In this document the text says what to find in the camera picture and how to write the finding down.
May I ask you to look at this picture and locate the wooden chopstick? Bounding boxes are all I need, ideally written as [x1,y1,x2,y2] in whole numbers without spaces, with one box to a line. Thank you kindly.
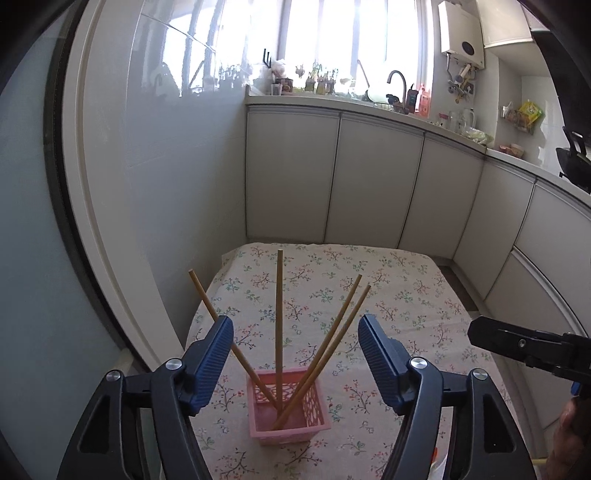
[274,249,283,415]
[271,275,370,431]
[273,284,370,430]
[188,269,280,411]

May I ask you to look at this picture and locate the kitchen faucet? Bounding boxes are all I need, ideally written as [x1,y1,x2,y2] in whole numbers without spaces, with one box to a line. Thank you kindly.
[387,70,408,110]

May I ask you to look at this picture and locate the right hand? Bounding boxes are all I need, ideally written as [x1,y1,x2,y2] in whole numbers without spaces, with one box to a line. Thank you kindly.
[543,397,590,479]

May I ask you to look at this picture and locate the white lower cabinets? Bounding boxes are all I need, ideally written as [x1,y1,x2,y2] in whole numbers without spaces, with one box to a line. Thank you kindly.
[244,104,591,430]

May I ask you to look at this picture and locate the pink perforated utensil basket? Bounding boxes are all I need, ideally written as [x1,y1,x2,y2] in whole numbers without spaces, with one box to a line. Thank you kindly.
[245,367,333,446]

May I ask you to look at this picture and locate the black wok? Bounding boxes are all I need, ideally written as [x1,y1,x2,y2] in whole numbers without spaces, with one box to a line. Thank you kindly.
[556,126,591,194]

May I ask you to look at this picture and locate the floral tablecloth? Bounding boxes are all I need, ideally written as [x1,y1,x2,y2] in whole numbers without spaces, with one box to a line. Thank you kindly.
[188,243,501,479]

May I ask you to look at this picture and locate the yellow snack bag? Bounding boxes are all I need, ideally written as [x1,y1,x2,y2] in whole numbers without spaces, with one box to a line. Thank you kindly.
[517,100,544,132]

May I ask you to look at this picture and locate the black range hood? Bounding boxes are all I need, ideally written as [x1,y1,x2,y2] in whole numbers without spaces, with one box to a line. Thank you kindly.
[529,27,591,139]

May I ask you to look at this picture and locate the white water heater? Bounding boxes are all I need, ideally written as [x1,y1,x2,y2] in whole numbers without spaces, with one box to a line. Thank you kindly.
[438,1,485,69]

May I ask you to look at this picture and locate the white upper cabinet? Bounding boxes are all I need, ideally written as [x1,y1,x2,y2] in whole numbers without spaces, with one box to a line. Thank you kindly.
[476,0,546,48]

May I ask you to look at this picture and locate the window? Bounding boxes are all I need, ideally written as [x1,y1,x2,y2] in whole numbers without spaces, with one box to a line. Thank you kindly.
[216,0,435,100]

